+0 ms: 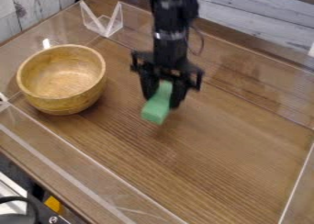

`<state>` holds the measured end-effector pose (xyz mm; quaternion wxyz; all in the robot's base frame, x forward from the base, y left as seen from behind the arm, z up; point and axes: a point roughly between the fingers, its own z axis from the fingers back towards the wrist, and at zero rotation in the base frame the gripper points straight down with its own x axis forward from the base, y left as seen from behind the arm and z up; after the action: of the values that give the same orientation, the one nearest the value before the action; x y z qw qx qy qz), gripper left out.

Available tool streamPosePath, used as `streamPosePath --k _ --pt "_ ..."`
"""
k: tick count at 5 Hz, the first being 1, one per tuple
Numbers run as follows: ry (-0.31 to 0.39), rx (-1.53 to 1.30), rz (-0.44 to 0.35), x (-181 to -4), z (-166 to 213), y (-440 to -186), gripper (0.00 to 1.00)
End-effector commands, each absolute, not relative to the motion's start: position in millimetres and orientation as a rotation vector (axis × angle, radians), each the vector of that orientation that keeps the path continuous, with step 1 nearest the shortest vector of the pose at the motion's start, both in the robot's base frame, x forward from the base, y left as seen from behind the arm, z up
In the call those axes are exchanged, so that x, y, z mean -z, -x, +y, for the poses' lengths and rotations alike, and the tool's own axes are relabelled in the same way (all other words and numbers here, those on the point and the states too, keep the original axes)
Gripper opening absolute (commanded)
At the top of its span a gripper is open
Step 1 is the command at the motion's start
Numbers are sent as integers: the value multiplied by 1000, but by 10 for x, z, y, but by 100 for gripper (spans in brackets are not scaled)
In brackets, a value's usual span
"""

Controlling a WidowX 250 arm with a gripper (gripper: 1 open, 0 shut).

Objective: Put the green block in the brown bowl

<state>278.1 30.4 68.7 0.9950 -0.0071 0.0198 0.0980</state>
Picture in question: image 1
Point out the clear acrylic enclosure wall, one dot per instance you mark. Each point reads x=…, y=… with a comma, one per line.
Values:
x=87, y=187

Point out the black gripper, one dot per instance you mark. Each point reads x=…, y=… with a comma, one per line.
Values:
x=166, y=63

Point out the yellow tag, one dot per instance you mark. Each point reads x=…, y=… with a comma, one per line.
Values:
x=53, y=204

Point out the brown wooden bowl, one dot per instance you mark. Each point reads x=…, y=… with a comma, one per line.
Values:
x=61, y=79

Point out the clear acrylic corner bracket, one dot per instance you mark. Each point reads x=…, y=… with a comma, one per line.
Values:
x=104, y=25

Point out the green rectangular block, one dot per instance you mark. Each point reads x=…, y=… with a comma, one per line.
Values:
x=156, y=108

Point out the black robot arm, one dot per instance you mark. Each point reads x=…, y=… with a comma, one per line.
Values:
x=172, y=18

